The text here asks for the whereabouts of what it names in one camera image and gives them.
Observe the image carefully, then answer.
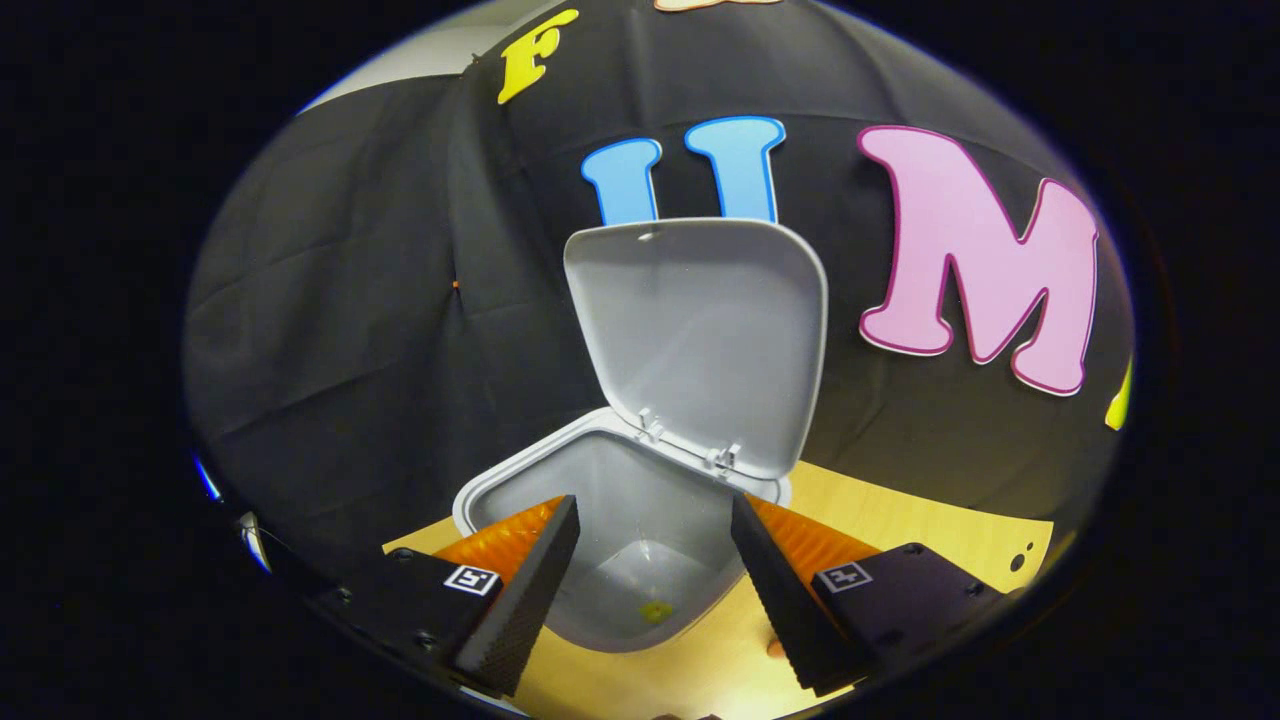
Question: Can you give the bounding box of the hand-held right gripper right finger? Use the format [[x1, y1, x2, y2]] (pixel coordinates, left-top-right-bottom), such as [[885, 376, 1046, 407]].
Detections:
[[730, 492, 1006, 698]]

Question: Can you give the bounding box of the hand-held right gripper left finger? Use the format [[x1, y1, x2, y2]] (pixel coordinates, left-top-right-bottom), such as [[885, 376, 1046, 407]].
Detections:
[[310, 494, 581, 698]]

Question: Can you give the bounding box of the white desktop garbage bin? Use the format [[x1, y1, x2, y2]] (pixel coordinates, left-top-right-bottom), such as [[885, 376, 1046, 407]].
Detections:
[[452, 218, 829, 654]]

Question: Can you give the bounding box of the wooden desktop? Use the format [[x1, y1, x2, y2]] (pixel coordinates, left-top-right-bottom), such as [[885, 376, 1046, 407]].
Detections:
[[383, 460, 1056, 720]]

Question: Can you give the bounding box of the black backdrop cloth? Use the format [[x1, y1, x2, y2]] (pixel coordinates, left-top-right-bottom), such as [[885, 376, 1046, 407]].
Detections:
[[183, 0, 1136, 581]]

